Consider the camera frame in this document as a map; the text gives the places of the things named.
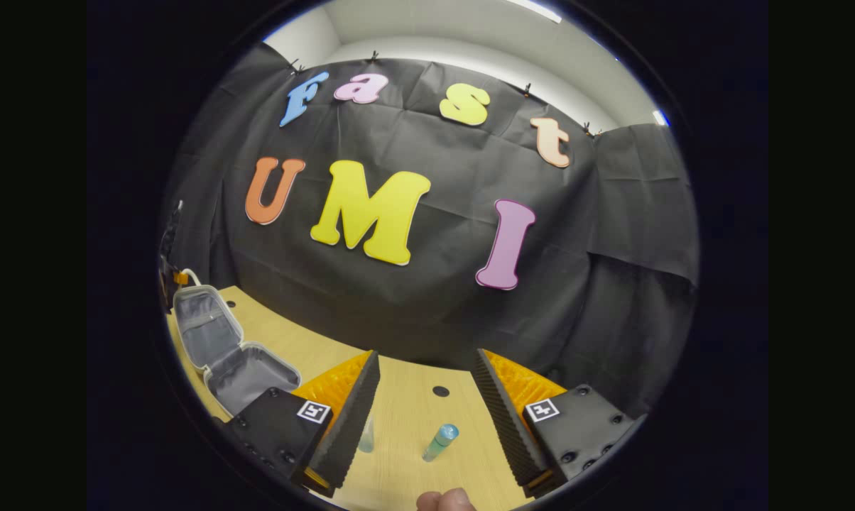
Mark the white suitcase with grey lining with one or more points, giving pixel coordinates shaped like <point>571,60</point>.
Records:
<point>246,372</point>

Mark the blue and white tube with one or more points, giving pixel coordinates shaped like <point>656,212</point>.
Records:
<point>366,436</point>

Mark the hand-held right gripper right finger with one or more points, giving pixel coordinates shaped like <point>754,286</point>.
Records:
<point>505,419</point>

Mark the blue capped bottle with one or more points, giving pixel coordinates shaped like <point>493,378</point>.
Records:
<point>438,443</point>

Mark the small ceiling light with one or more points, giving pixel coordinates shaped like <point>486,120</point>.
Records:
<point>659,117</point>

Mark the long ceiling light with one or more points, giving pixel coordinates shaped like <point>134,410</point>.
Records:
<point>535,9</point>

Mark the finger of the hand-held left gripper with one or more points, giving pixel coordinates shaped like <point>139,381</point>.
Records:
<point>180,279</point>

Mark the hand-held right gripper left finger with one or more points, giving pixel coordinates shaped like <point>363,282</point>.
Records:
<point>353,419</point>

